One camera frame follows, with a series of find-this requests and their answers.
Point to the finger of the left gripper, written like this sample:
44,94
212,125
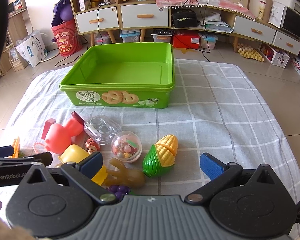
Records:
6,151

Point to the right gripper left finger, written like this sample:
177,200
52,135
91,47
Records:
80,175

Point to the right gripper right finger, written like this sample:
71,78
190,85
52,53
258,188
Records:
221,176

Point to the orange toy slice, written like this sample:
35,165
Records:
16,147

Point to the purple toy grapes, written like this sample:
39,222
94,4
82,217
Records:
119,191

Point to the clear plastic lens case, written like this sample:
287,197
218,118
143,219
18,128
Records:
101,129

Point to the beige rubber octopus toy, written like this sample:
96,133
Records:
123,176

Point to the pink rectangular block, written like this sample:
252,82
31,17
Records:
47,126

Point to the yellow toy cup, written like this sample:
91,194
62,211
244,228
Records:
75,154

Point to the small tiger figurine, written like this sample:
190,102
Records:
92,146

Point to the pink pig toy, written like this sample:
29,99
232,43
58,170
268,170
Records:
59,137

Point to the clear capsule ball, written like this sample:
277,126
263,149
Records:
126,146

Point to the toy corn cob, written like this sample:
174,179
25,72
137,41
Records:
161,157

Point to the grey checkered cloth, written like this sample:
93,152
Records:
213,108

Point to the white shopping bag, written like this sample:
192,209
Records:
32,48

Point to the green plastic cookie box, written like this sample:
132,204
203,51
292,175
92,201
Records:
122,75

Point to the yellow egg tray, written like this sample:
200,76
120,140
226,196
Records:
248,52

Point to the red cylindrical bag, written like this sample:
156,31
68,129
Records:
67,38

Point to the red cardboard box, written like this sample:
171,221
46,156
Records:
186,39

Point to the blue lid storage bin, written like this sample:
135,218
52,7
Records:
129,36

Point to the purple plush toy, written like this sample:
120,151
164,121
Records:
62,12

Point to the black bag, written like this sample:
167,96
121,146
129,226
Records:
184,18

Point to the wooden cabinet with drawers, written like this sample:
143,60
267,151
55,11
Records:
145,15

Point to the black microwave oven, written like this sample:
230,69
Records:
290,22

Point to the pink checkered cloth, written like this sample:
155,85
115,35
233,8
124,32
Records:
217,4

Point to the clear bin orange handle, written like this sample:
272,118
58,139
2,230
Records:
162,35

